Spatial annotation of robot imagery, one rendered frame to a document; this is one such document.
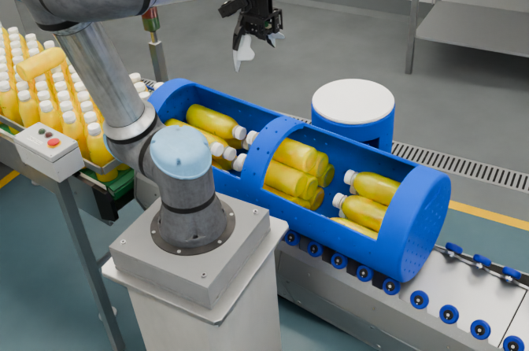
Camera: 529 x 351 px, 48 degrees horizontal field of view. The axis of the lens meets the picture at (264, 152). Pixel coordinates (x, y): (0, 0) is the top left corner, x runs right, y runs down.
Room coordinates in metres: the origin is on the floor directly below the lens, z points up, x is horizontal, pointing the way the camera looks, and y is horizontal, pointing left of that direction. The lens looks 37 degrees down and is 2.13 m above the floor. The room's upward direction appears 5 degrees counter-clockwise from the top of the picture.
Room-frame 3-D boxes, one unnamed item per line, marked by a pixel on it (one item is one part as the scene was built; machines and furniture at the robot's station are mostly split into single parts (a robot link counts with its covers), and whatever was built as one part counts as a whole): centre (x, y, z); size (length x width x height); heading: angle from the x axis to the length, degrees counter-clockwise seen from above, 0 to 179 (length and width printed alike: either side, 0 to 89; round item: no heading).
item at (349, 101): (1.70, -0.32, 1.03); 0.28 x 0.28 x 0.01
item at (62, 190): (1.52, 0.68, 0.50); 0.04 x 0.04 x 1.00; 50
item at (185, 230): (0.96, 0.17, 1.27); 0.15 x 0.15 x 0.10
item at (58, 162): (1.52, 0.68, 1.05); 0.20 x 0.10 x 0.10; 50
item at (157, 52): (2.13, 0.39, 0.55); 0.04 x 0.04 x 1.10; 50
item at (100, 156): (1.56, 0.53, 0.99); 0.07 x 0.07 x 0.19
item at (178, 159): (0.97, 0.17, 1.38); 0.13 x 0.12 x 0.14; 45
